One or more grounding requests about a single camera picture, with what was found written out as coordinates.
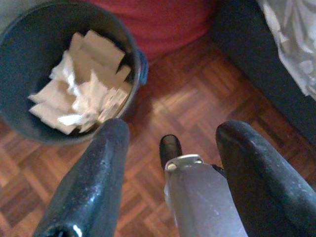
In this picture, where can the dark round waste bin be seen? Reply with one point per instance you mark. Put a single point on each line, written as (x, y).
(24, 49)

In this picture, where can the crumpled white tissue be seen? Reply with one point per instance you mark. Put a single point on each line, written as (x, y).
(84, 98)

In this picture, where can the brown cardboard piece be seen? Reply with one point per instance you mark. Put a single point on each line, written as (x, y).
(98, 51)
(51, 96)
(116, 101)
(47, 114)

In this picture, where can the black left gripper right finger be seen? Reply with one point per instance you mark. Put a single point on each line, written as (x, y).
(266, 192)

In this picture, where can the dark bed base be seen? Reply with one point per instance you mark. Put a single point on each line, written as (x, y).
(247, 49)

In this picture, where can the bed with beige floral sheet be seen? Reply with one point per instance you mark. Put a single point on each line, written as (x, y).
(296, 37)

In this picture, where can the red sofa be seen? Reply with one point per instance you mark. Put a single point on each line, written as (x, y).
(168, 22)

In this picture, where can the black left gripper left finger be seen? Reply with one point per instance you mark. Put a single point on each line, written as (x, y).
(93, 185)

